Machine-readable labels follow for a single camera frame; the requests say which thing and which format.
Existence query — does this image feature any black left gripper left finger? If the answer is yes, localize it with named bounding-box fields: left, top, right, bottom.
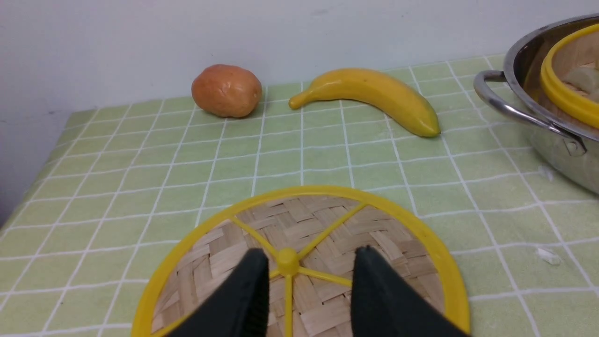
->
left=166, top=248, right=270, bottom=337

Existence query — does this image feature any yellow rimmed bamboo steamer basket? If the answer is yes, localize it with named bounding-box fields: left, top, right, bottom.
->
left=541, top=24, right=599, bottom=129

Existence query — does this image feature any yellow banana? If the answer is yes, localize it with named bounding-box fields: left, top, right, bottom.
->
left=288, top=68, right=441, bottom=137

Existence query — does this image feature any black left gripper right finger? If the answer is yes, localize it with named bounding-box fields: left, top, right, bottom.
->
left=351, top=246, right=468, bottom=337

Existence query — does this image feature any yellow woven bamboo steamer lid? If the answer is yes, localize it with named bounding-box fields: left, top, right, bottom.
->
left=131, top=186, right=471, bottom=337

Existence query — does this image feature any white dumpling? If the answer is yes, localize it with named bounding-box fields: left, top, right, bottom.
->
left=562, top=66, right=599, bottom=94

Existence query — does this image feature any stainless steel two-handled pot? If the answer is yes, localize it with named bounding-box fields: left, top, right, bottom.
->
left=473, top=13, right=599, bottom=193

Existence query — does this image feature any green checkered tablecloth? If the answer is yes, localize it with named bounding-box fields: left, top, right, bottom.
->
left=1, top=55, right=598, bottom=337

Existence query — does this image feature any brown potato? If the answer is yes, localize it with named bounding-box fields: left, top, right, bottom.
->
left=191, top=64, right=263, bottom=118

